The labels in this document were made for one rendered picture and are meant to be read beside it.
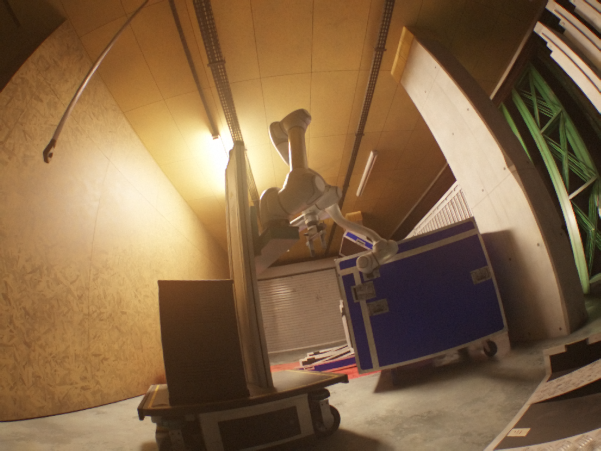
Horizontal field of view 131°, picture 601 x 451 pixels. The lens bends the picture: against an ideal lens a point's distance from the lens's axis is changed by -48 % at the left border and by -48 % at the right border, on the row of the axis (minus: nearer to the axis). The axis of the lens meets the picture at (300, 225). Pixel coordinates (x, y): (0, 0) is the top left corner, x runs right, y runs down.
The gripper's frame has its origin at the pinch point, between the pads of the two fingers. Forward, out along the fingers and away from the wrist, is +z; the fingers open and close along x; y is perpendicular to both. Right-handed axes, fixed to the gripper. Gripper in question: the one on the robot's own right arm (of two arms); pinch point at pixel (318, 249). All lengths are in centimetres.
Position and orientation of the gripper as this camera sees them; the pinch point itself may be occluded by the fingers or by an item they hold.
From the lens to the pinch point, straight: 159.0
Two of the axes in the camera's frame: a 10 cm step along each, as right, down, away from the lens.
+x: 4.4, -4.3, -7.9
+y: -8.8, -0.4, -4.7
